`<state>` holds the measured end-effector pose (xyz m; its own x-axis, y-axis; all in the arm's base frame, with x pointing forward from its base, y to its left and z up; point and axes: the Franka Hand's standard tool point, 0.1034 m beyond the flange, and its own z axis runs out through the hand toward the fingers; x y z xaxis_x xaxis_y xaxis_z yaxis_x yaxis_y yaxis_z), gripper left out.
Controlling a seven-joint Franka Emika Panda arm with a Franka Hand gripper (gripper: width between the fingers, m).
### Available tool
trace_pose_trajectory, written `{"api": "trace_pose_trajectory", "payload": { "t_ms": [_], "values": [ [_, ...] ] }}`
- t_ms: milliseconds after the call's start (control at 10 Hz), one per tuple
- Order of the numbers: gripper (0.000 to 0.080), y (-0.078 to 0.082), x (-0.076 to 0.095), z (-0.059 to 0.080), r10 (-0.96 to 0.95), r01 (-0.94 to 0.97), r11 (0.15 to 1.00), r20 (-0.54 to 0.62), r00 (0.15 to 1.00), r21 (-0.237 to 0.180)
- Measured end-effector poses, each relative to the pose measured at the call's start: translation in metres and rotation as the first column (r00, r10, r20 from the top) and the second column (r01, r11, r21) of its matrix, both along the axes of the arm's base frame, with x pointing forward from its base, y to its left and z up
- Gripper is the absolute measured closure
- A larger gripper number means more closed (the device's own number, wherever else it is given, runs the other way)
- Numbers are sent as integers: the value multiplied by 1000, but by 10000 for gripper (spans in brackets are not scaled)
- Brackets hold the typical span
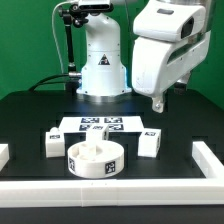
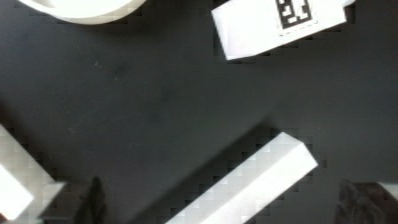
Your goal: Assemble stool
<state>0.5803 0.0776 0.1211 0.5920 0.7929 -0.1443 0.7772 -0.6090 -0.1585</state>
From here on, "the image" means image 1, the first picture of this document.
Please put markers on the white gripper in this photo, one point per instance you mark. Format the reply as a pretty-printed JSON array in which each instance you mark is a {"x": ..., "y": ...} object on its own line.
[{"x": 172, "y": 39}]

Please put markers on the white round stool seat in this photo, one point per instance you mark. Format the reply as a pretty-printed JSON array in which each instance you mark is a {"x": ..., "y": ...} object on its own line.
[{"x": 95, "y": 160}]

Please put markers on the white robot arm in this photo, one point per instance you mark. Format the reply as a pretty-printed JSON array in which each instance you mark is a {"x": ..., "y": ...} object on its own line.
[{"x": 104, "y": 78}]

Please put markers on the white U-shaped obstacle fence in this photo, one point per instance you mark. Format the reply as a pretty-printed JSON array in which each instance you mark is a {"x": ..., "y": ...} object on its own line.
[{"x": 111, "y": 192}]

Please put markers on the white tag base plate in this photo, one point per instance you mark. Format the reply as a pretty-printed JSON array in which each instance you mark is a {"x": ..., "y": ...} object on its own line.
[{"x": 115, "y": 124}]

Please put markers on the black camera on mount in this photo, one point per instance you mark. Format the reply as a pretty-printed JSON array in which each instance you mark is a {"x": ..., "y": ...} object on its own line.
[{"x": 95, "y": 6}]

